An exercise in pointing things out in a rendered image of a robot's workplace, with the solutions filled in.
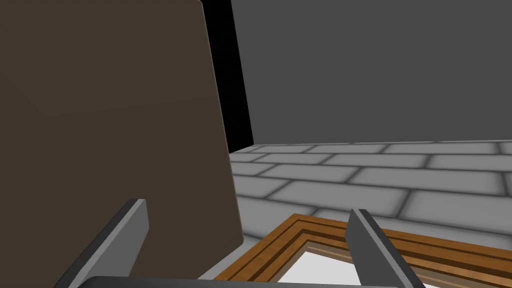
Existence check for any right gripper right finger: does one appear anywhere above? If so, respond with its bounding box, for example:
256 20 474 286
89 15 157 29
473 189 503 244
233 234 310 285
344 208 426 288

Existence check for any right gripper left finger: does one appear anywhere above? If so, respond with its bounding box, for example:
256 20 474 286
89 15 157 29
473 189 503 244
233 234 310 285
53 197 150 288

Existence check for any wooden framed picture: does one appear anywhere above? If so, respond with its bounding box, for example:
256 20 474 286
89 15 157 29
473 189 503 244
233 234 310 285
212 213 512 288

